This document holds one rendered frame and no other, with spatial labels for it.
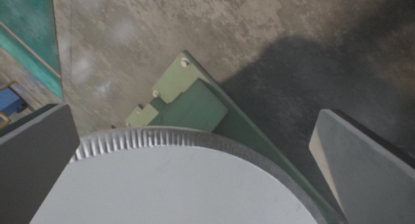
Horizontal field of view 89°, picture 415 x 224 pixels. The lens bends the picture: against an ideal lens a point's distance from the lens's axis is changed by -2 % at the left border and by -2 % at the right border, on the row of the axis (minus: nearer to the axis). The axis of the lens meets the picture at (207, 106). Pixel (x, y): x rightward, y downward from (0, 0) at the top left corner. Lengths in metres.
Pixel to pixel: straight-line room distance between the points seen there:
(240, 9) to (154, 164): 0.44
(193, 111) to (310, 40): 0.42
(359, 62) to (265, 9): 0.25
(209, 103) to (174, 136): 0.34
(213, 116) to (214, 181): 0.32
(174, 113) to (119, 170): 0.33
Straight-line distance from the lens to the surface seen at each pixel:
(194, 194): 0.49
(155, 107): 1.06
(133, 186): 0.45
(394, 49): 0.60
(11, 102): 4.65
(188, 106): 0.74
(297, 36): 0.60
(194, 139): 0.50
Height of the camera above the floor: 0.53
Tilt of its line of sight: 35 degrees down
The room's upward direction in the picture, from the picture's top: 141 degrees counter-clockwise
